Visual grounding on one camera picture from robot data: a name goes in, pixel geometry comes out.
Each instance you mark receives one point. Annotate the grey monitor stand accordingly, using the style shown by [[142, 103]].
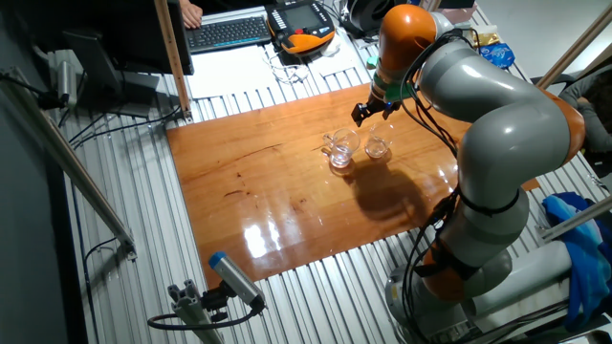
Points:
[[95, 62]]

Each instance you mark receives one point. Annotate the short aluminium frame beam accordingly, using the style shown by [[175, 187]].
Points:
[[578, 217]]

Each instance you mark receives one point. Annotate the small silver camera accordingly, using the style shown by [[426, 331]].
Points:
[[67, 83]]

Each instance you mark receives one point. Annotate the person in face mask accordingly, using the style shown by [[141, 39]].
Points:
[[574, 48]]

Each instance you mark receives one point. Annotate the silver camera with blue cap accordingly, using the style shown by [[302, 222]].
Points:
[[236, 279]]

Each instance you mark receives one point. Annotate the orange black teach pendant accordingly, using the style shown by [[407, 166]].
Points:
[[301, 28]]

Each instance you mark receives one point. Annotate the large white paper sheet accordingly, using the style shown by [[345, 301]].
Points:
[[229, 71]]

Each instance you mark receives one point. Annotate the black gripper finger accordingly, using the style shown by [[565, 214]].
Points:
[[391, 110], [360, 114]]

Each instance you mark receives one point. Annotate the black round spool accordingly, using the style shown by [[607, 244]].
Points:
[[358, 19]]

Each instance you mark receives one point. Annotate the operator hand at keyboard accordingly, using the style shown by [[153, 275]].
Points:
[[191, 14]]

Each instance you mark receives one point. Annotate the white crumpled tissue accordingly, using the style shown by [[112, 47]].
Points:
[[331, 47]]

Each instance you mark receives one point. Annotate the gold snack packet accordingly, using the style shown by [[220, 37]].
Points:
[[485, 37]]

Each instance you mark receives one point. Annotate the blue snack packet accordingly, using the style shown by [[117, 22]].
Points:
[[497, 55]]

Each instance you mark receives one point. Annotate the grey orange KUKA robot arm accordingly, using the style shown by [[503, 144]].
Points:
[[502, 119]]

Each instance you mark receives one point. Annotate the short aluminium profile mount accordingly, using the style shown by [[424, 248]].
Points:
[[191, 310]]

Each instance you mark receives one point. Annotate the glossy wooden board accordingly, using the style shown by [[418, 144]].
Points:
[[263, 191]]

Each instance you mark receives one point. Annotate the black computer monitor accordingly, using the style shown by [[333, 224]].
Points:
[[119, 38]]

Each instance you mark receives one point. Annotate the wooden upright post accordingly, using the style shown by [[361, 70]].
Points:
[[173, 57]]

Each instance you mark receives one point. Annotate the pink box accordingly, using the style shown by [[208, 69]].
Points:
[[459, 14]]

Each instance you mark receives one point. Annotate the black computer keyboard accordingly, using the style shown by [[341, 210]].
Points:
[[228, 33]]

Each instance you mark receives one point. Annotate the small white paper sheet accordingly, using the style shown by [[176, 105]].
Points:
[[342, 64]]

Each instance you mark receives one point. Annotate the blue cloth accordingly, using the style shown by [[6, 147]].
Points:
[[583, 258]]

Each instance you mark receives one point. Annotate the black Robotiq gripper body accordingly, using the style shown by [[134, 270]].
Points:
[[381, 101]]

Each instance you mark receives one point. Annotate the long aluminium frame beam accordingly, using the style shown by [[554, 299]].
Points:
[[72, 167]]

